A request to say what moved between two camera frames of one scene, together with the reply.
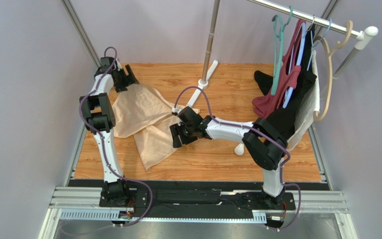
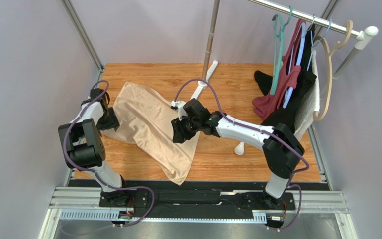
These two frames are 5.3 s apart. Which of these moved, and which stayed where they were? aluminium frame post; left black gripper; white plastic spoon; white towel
Moved: left black gripper
Stayed: white towel; white plastic spoon; aluminium frame post
